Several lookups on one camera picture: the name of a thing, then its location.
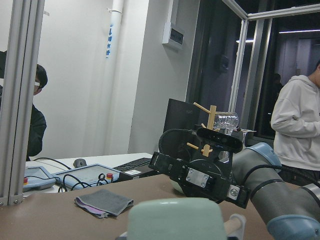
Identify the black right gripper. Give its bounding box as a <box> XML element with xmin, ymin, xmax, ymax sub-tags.
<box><xmin>149</xmin><ymin>144</ymin><xmax>250</xmax><ymax>240</ymax></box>

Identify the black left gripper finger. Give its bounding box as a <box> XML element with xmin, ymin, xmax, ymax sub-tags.
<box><xmin>117</xmin><ymin>232</ymin><xmax>128</xmax><ymax>240</ymax></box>

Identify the mint green plastic cup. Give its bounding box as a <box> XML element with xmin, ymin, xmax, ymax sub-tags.
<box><xmin>126</xmin><ymin>197</ymin><xmax>227</xmax><ymax>240</ymax></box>

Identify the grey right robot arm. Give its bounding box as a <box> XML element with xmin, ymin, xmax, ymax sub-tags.
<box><xmin>149</xmin><ymin>128</ymin><xmax>320</xmax><ymax>240</ymax></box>

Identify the folded grey cloth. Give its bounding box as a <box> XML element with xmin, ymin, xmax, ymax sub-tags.
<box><xmin>74</xmin><ymin>189</ymin><xmax>134</xmax><ymax>219</ymax></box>

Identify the blue teach pendant right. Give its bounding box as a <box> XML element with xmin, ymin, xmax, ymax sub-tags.
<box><xmin>52</xmin><ymin>163</ymin><xmax>120</xmax><ymax>190</ymax></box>

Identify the blue teach pendant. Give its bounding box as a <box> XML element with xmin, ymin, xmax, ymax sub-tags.
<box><xmin>52</xmin><ymin>163</ymin><xmax>120</xmax><ymax>190</ymax></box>
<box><xmin>22</xmin><ymin>166</ymin><xmax>56</xmax><ymax>192</ymax></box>

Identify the black keyboard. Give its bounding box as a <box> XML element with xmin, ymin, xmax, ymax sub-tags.
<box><xmin>113</xmin><ymin>157</ymin><xmax>151</xmax><ymax>172</ymax></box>

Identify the grey computer mouse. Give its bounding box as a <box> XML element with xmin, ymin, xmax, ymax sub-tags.
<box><xmin>73</xmin><ymin>158</ymin><xmax>87</xmax><ymax>168</ymax></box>

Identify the blue teach pendant left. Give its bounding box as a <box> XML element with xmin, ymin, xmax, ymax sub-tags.
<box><xmin>22</xmin><ymin>166</ymin><xmax>56</xmax><ymax>192</ymax></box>

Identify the wooden mug tree stand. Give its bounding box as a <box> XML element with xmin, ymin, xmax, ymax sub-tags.
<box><xmin>186</xmin><ymin>102</ymin><xmax>221</xmax><ymax>158</ymax></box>

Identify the black computer monitor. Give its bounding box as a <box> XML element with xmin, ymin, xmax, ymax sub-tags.
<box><xmin>163</xmin><ymin>98</ymin><xmax>200</xmax><ymax>132</ymax></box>

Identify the person in white hoodie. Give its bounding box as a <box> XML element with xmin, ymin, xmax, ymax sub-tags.
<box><xmin>270</xmin><ymin>65</ymin><xmax>320</xmax><ymax>186</ymax></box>

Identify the person in black jacket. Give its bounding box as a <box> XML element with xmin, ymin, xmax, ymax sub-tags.
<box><xmin>0</xmin><ymin>49</ymin><xmax>48</xmax><ymax>162</ymax></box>

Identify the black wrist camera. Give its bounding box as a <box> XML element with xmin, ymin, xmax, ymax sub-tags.
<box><xmin>196</xmin><ymin>128</ymin><xmax>243</xmax><ymax>153</ymax></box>

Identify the white wall pipe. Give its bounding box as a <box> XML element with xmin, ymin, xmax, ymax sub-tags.
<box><xmin>104</xmin><ymin>0</ymin><xmax>124</xmax><ymax>60</ymax></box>

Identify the white electrical wall box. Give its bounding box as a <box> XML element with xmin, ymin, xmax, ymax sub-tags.
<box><xmin>162</xmin><ymin>22</ymin><xmax>185</xmax><ymax>50</ymax></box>

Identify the aluminium frame post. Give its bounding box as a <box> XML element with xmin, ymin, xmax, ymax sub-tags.
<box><xmin>0</xmin><ymin>0</ymin><xmax>45</xmax><ymax>206</ymax></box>

